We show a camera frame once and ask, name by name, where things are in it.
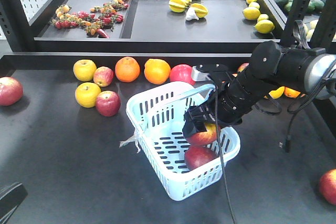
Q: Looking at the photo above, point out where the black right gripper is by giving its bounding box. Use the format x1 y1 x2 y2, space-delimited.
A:
182 87 243 138

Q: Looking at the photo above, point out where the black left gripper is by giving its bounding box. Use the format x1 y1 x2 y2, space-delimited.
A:
1 182 28 221

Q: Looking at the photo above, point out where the red apple front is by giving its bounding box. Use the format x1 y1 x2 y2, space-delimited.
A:
184 123 217 146

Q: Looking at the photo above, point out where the light blue plastic basket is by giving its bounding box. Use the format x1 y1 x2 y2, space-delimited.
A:
120 81 240 201

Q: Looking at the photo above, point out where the red apple front edge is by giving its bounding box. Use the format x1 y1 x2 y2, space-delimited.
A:
319 169 336 205

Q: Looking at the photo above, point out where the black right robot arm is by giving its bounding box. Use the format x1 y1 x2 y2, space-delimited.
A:
182 41 335 137

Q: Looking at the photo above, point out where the bright red apple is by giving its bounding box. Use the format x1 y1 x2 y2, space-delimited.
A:
169 64 195 85

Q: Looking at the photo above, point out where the dark red apple back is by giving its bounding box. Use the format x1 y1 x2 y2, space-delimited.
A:
237 62 249 73

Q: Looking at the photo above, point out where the orange left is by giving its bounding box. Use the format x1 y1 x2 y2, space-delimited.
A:
115 57 140 83

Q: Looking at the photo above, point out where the dark red small apple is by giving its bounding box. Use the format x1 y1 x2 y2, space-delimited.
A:
96 91 121 117

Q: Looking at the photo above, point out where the yellow round fruit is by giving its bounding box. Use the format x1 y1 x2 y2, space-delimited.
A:
268 86 285 99

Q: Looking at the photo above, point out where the small pink apple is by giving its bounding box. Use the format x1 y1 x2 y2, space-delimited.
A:
93 66 114 87

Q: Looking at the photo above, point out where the red apple far corner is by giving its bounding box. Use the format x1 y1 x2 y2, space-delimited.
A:
1 77 23 106

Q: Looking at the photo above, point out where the large orange right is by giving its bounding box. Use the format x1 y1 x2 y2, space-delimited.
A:
284 87 301 98

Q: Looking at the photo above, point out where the yellow apple front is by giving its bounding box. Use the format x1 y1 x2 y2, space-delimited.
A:
75 82 101 108

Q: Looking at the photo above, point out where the yellow apple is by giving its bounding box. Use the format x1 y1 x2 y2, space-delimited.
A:
75 82 101 108
73 59 97 82

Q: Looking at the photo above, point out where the white garlic bulb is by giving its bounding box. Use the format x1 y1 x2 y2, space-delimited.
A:
185 7 199 21

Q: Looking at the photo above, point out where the yellow apple back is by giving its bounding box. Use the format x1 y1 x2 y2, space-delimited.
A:
73 59 97 82

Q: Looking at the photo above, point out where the black upper display shelf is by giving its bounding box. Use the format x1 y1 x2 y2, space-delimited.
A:
1 0 289 53

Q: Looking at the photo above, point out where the cherry tomato pile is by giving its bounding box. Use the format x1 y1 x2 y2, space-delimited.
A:
49 0 130 38

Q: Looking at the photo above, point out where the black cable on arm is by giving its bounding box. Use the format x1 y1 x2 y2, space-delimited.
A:
214 87 238 224

